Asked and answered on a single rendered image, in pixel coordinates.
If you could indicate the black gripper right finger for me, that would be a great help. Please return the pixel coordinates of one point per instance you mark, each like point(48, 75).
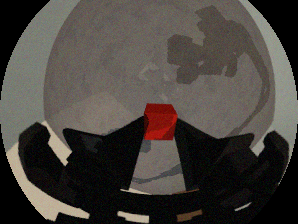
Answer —
point(200, 153)

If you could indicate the red cube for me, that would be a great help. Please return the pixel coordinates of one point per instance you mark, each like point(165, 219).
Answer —
point(159, 122)

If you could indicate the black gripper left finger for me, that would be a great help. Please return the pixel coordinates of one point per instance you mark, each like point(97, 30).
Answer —
point(119, 149)

